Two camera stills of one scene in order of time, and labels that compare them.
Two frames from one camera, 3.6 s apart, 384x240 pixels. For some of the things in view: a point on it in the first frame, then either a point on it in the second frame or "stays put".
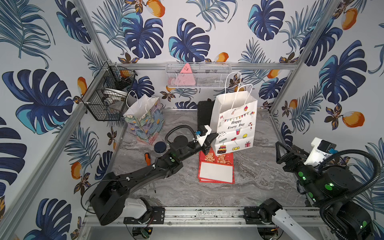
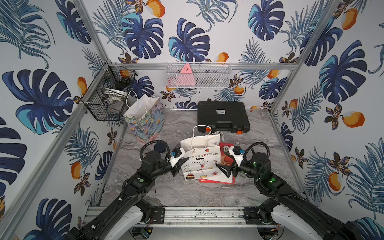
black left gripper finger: [210, 138] → [180, 162]
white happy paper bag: [234, 116] → [203, 150]
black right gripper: [280, 160] → [227, 170]
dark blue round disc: [160, 147] stays put
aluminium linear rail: [206, 216] stays put
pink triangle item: [186, 77] stays put
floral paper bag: [145, 118] stays put
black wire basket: [106, 99] stays put
